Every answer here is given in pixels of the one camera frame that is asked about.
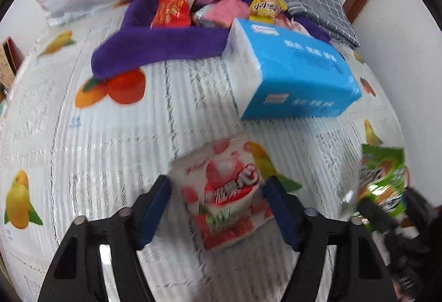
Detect silver snack wrapper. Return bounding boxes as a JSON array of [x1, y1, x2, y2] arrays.
[[191, 4, 212, 27]]

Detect grey checked folded cloth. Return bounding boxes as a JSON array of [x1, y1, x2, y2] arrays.
[[266, 0, 360, 49]]

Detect green snack packet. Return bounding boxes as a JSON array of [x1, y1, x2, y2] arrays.
[[342, 144, 409, 233]]

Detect red snack packet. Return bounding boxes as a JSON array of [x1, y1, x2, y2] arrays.
[[151, 0, 193, 28]]

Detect blue tissue pack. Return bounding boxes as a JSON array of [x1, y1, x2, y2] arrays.
[[226, 18, 363, 121]]

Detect white strawberry print snack packet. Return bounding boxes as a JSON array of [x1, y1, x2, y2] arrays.
[[170, 137, 276, 251]]

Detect purple towel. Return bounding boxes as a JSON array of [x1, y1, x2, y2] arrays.
[[91, 0, 334, 81]]

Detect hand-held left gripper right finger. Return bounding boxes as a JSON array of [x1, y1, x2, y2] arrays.
[[264, 175, 398, 302]]

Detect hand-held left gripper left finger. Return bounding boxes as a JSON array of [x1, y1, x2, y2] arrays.
[[37, 175, 173, 302]]

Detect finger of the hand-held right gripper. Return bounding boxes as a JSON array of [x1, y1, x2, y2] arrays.
[[355, 200, 398, 235], [401, 186, 437, 220]]

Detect large pink snack packet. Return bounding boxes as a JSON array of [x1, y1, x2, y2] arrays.
[[206, 0, 251, 29]]

